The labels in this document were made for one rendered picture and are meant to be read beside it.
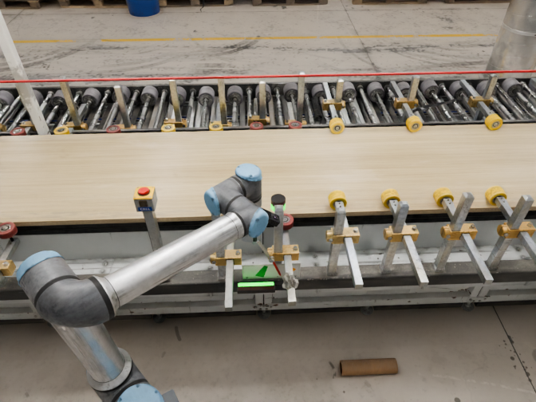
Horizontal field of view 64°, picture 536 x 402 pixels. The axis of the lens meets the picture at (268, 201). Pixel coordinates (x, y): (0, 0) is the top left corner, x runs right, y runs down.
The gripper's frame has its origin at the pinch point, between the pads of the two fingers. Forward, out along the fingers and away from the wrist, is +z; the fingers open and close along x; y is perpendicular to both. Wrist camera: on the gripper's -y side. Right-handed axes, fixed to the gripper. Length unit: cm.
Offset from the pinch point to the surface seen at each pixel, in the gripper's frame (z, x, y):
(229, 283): 16.9, 7.3, 11.1
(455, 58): 97, -387, -258
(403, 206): -12, -6, -59
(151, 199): -19.8, -4.4, 38.5
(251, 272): 26.1, -5.4, 1.9
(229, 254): 15.8, -7.7, 11.4
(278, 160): 11, -67, -14
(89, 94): 17, -154, 109
